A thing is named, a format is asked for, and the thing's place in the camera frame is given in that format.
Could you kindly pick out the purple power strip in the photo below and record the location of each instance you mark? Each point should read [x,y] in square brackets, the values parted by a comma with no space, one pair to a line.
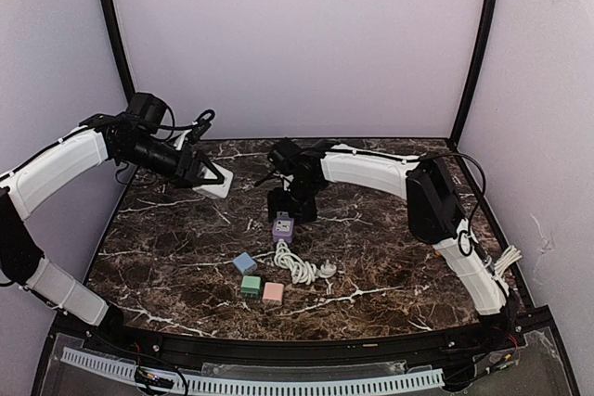
[282,228]

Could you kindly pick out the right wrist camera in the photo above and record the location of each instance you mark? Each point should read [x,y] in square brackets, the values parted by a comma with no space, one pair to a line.
[283,155]

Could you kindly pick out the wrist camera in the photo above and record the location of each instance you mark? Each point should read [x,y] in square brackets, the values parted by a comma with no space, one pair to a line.
[147,107]
[283,155]

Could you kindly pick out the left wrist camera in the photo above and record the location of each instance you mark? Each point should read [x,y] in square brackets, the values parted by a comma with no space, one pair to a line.
[147,107]

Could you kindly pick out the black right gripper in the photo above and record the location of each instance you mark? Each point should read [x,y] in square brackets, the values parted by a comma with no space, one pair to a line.
[276,203]

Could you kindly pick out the green charger plug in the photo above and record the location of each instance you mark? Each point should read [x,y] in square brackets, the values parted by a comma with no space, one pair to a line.
[251,286]

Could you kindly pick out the pink charger plug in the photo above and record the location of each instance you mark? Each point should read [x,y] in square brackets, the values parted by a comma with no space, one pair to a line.
[273,293]

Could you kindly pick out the white cube power socket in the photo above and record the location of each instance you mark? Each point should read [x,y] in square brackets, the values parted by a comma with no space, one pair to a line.
[218,189]

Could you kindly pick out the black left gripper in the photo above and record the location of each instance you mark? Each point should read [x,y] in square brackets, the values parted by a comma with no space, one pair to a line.
[185,169]

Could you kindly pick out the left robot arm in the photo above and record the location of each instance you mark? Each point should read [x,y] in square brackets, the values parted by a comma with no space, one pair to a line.
[31,191]

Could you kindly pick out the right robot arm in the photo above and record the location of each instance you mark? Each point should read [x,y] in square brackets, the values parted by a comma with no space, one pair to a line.
[434,211]

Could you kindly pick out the light blue charger plug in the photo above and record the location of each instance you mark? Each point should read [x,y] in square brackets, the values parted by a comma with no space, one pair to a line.
[245,263]

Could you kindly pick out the black frame post left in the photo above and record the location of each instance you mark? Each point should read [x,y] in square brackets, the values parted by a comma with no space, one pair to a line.
[117,48]

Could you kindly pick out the white slotted cable duct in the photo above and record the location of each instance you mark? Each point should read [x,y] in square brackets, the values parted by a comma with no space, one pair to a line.
[234,379]

